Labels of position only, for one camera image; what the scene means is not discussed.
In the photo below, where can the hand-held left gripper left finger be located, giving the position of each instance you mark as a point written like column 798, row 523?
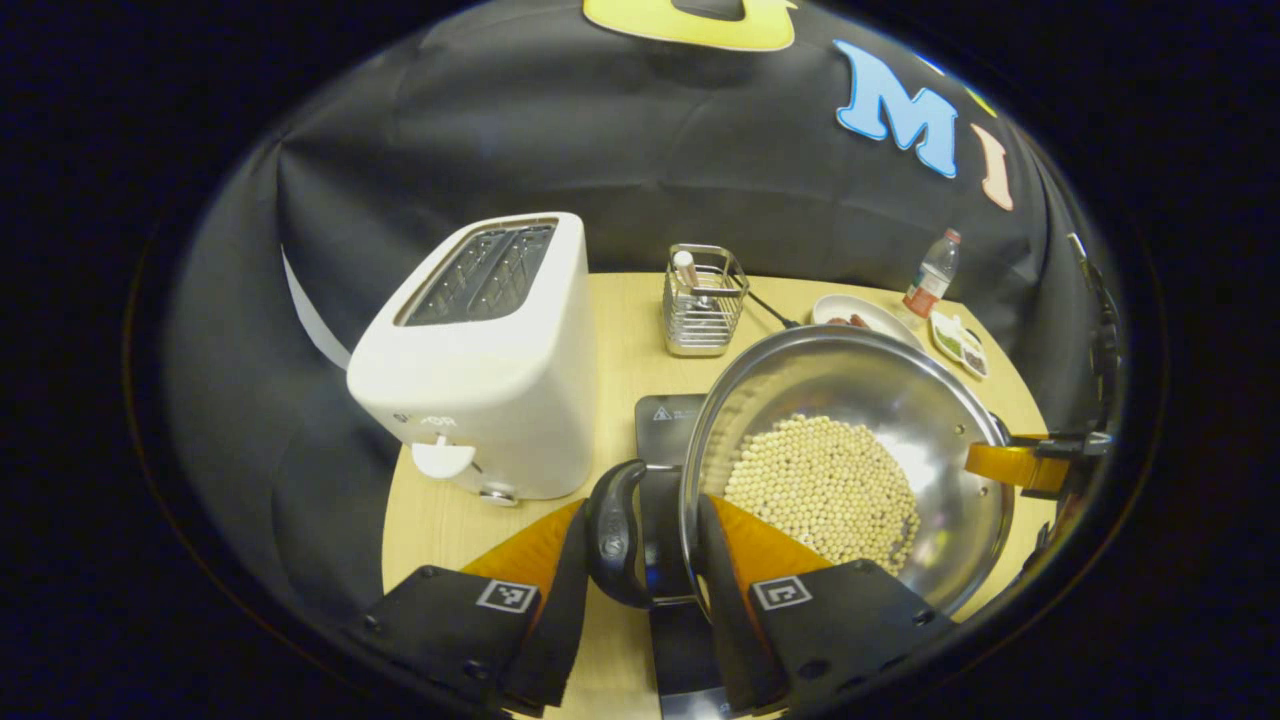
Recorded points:
column 565, row 620

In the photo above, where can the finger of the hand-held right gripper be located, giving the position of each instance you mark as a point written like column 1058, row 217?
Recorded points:
column 1010, row 468

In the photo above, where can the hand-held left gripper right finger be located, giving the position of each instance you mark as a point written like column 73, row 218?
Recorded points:
column 730, row 630

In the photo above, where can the black induction cooktop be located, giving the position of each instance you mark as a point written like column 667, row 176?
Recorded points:
column 670, row 420

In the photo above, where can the soybeans in pot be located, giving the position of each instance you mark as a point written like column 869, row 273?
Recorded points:
column 820, row 490

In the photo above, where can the dark red beans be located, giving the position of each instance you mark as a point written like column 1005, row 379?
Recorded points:
column 973, row 357

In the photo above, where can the green mung beans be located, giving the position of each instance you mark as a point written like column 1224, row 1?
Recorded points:
column 948, row 340

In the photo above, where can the white divided dish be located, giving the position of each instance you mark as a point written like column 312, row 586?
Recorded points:
column 958, row 335

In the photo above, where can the metal stand pole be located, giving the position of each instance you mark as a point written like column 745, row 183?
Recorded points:
column 1100, row 320

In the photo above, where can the clear water bottle red label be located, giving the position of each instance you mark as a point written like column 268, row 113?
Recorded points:
column 930, row 280

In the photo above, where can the red meat slices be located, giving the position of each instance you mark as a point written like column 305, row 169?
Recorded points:
column 848, row 321

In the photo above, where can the white oval plate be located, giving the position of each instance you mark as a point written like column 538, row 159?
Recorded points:
column 860, row 305

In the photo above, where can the white toaster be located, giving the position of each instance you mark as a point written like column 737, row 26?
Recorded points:
column 500, row 380

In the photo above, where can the pink stick in holder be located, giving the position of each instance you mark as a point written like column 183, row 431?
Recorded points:
column 686, row 270

